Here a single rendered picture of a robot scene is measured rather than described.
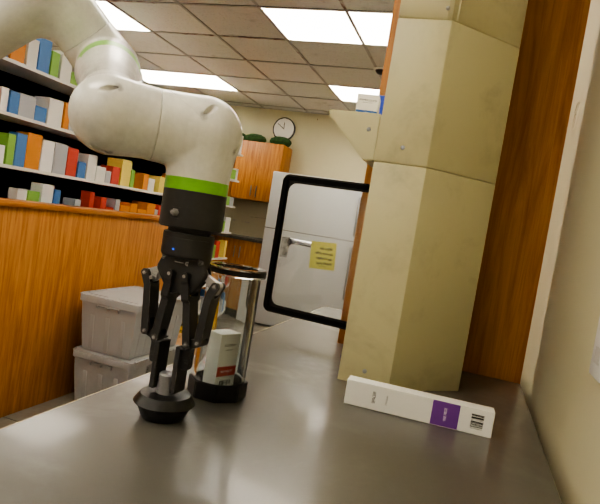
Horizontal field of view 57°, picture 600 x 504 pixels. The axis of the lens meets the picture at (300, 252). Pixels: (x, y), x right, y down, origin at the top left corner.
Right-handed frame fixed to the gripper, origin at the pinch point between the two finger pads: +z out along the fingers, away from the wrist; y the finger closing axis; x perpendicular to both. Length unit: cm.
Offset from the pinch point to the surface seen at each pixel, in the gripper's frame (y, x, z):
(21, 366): 185, -159, 76
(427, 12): -21, -45, -71
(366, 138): -13, -44, -44
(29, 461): 3.1, 21.9, 7.6
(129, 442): -2.0, 10.5, 7.6
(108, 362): 153, -189, 71
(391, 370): -26, -44, 3
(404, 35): -17, -44, -66
